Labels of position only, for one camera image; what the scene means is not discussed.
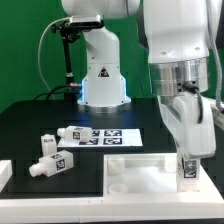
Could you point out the white marker sheet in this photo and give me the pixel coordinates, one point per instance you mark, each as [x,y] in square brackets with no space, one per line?
[108,138]

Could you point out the white square tabletop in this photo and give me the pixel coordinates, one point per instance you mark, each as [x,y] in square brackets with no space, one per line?
[151,178]

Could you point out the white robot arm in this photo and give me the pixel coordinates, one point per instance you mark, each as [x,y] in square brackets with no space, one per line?
[180,35]

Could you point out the white block left edge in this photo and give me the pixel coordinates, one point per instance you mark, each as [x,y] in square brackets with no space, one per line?
[5,173]

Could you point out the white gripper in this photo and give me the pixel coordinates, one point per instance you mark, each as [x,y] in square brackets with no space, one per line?
[197,140]

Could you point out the camera on black stand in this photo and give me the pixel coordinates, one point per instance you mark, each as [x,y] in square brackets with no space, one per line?
[70,30]

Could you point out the white L-shaped fence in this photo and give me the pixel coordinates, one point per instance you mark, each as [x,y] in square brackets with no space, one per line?
[100,209]

